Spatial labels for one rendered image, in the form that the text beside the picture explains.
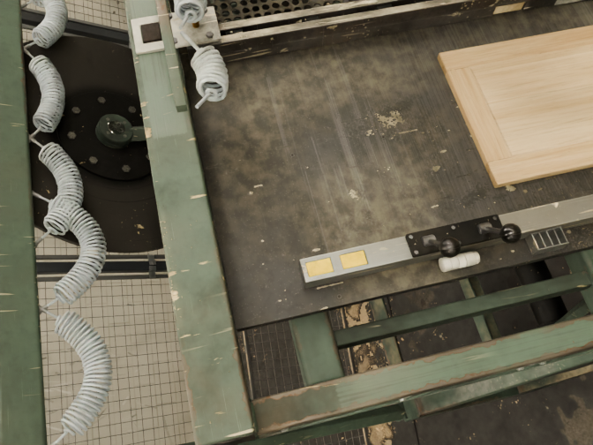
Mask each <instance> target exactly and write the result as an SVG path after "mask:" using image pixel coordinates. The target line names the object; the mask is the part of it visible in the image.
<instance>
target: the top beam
mask: <svg viewBox="0 0 593 445"><path fill-rule="evenodd" d="M124 6H125V12H126V18H127V23H128V28H129V34H130V40H131V50H132V55H133V62H134V67H135V72H136V78H137V83H138V90H139V99H140V105H141V111H142V117H143V122H144V127H145V133H146V143H147V149H148V154H149V160H150V166H151V171H152V177H153V182H154V193H155V198H156V204H157V209H158V216H159V221H160V226H161V237H162V243H163V248H164V253H165V259H166V265H167V270H168V276H169V286H170V292H171V297H172V303H173V308H174V315H175V320H176V330H177V335H178V342H179V347H180V352H181V358H182V364H183V369H184V379H185V385H186V391H187V396H188V402H189V407H190V413H191V423H192V429H193V434H194V441H195V445H236V444H239V443H243V442H247V441H253V440H255V439H256V436H257V433H256V428H255V425H254V420H253V416H252V411H251V402H250V396H249V391H248V387H247V382H246V378H245V373H244V365H243V361H242V357H241V352H240V348H239V343H238V339H237V334H236V326H235V322H234V318H233V313H232V309H231V304H230V300H229V292H228V287H227V284H226V279H225V275H224V270H223V265H222V261H221V253H220V248H219V245H218V240H217V236H216V231H215V227H214V218H213V214H212V209H211V206H210V201H209V197H208V192H207V188H206V180H205V175H204V170H203V167H202V162H201V158H200V153H199V145H198V141H197V136H196V132H195V128H194V123H193V119H192V114H191V106H190V102H189V97H188V93H187V88H186V85H185V80H184V72H183V67H182V63H181V58H180V54H179V49H178V48H177V49H176V54H177V59H178V63H179V68H180V72H181V76H182V81H183V85H184V93H185V98H186V102H187V107H188V110H187V111H183V112H177V111H176V105H175V100H174V95H173V91H172V86H171V82H170V76H169V68H168V64H167V58H166V54H165V50H163V51H158V52H153V53H147V54H141V55H137V54H136V49H135V43H134V38H133V32H132V27H131V19H138V18H144V17H149V16H154V15H158V12H157V8H156V3H155V0H124Z"/></svg>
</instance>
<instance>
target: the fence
mask: <svg viewBox="0 0 593 445"><path fill-rule="evenodd" d="M499 219H500V221H501V223H502V226H504V225H505V224H507V223H514V224H516V225H518V226H519V227H520V229H521V231H522V236H521V238H520V239H524V238H526V237H527V236H528V235H529V234H530V233H534V232H539V231H542V230H549V229H553V228H557V227H562V228H561V229H563V230H565V229H569V228H573V227H577V226H581V225H584V224H589V223H593V194H591V195H587V196H583V197H579V198H575V199H571V200H563V201H560V202H555V203H552V204H547V205H543V206H539V207H532V208H528V209H523V210H520V211H515V212H512V213H507V214H503V215H499ZM405 237H406V236H404V237H400V238H393V239H388V240H385V241H380V242H377V243H372V244H368V245H361V246H357V247H353V248H349V249H345V250H340V251H337V252H332V253H326V254H321V255H318V256H313V257H310V258H305V259H301V260H299V269H300V273H301V276H302V279H303V283H304V288H305V289H307V288H311V287H315V286H319V285H323V284H327V283H334V282H338V281H342V280H346V279H350V278H354V277H358V276H361V275H369V274H373V273H377V272H380V271H385V270H388V269H392V268H399V267H403V266H408V265H411V264H416V263H419V262H423V261H428V260H434V259H438V258H442V257H445V256H443V255H442V254H441V252H438V253H431V254H427V255H424V256H419V257H416V258H413V257H412V255H411V252H410V249H409V246H408V243H407V240H406V238H405ZM504 243H506V242H504V241H503V240H502V239H501V238H497V239H493V240H489V241H485V242H482V243H477V244H473V245H466V246H463V247H461V250H460V252H459V253H465V252H469V251H473V250H476V249H481V248H485V247H488V246H493V245H499V244H504ZM359 251H364V255H365V258H366V260H367V264H365V265H362V266H358V267H353V268H346V269H343V267H342V262H341V259H340V255H343V254H347V253H354V252H359ZM327 258H330V260H331V263H332V267H333V270H334V272H331V273H326V274H323V275H315V276H312V277H309V276H308V272H307V268H306V265H305V263H308V262H312V261H316V260H323V259H327Z"/></svg>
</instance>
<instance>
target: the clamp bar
mask: <svg viewBox="0 0 593 445"><path fill-rule="evenodd" d="M578 1H583V0H359V1H354V2H348V3H343V4H333V5H328V6H322V7H317V8H311V9H306V10H301V11H291V12H285V13H280V14H275V15H269V16H264V17H258V18H253V19H243V20H238V21H232V22H227V23H221V24H218V22H217V18H216V15H215V11H214V7H213V6H210V7H206V5H207V0H204V2H205V16H204V17H203V19H202V20H201V21H199V22H197V23H187V22H186V23H185V25H184V27H183V28H182V30H183V31H184V32H185V33H186V34H187V35H188V36H189V37H190V38H191V40H192V41H193V42H194V43H195V44H196V45H197V46H198V47H199V48H204V47H206V46H209V45H210V46H214V49H217V50H218V51H219V52H220V56H221V57H222V58H223V60H222V61H223V62H224V63H229V62H235V61H240V60H245V59H250V58H255V57H264V56H270V55H275V54H280V53H285V52H290V51H295V50H300V49H309V48H315V47H320V46H326V45H330V44H336V43H341V42H346V41H355V40H360V39H365V38H371V37H376V36H381V35H386V34H395V33H400V32H406V31H410V30H416V29H421V28H427V27H431V26H441V25H445V24H451V23H456V22H461V21H466V20H472V19H481V18H486V17H491V16H492V14H493V13H494V11H495V8H496V7H498V6H503V5H509V4H518V3H523V2H525V3H524V5H523V7H522V10H523V11H526V10H531V9H536V8H541V7H546V6H551V5H558V4H568V3H572V2H578ZM169 19H170V24H171V28H172V33H173V37H174V42H175V46H176V49H177V48H182V47H187V51H188V56H189V59H190V63H191V60H192V58H193V57H194V54H195V53H196V51H197V50H196V49H195V48H193V46H192V45H191V44H190V43H189V42H188V41H187V40H185V38H184V37H183V36H182V35H181V34H180V32H181V31H182V30H180V29H179V26H180V25H181V23H182V22H183V21H182V20H181V19H180V18H179V17H178V16H177V15H176V13H175V12H172V13H169ZM154 22H159V17H158V15H154V16H149V17H144V18H138V19H131V27H132V32H133V38H134V43H135V49H136V54H137V55H141V54H147V53H153V52H158V51H163V50H165V49H164V45H163V41H155V42H149V43H144V44H143V40H142V34H141V29H140V28H141V26H140V25H144V24H149V23H154ZM159 25H160V22H159Z"/></svg>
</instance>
